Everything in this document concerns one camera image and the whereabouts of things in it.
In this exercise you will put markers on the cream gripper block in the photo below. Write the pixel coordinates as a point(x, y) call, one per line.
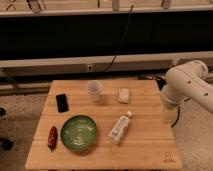
point(169, 115)

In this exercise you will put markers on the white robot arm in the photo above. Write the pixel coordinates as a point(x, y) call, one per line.
point(186, 81)

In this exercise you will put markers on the white sponge block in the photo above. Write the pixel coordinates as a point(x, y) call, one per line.
point(124, 95)

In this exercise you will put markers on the white plastic bottle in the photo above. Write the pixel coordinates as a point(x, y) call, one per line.
point(120, 127)

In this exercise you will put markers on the clear plastic cup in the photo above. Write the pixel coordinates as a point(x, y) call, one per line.
point(94, 89)

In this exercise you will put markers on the wooden folding table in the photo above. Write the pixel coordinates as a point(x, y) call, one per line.
point(148, 144)

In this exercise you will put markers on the green bowl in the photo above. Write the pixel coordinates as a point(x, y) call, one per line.
point(79, 133)

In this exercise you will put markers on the black smartphone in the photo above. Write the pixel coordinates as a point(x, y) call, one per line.
point(62, 104)

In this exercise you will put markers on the red chili pepper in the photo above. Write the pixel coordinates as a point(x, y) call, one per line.
point(52, 138)

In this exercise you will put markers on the white wall socket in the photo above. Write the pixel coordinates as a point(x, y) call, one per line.
point(90, 68)

